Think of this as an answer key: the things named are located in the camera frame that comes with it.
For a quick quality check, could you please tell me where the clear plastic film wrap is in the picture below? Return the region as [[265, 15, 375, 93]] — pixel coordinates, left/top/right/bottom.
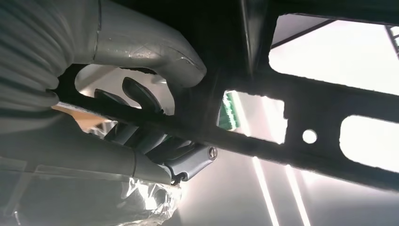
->
[[0, 156, 183, 226]]

